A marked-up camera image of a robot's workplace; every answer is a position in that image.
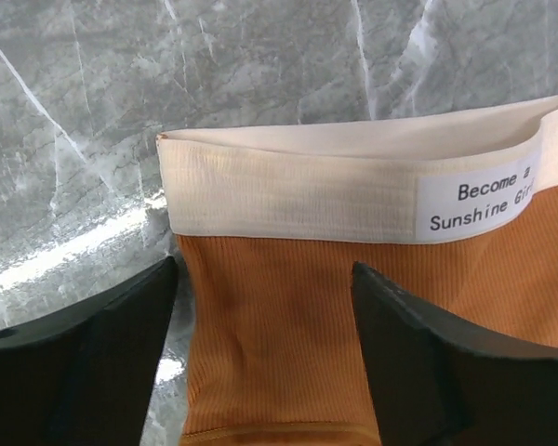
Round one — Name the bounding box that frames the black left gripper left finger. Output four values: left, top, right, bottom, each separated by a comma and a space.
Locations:
0, 256, 178, 445

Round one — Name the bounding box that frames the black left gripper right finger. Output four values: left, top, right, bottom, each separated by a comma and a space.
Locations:
352, 263, 558, 446

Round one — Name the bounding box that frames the orange underwear with cream waistband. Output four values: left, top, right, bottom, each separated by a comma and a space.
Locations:
156, 95, 558, 445

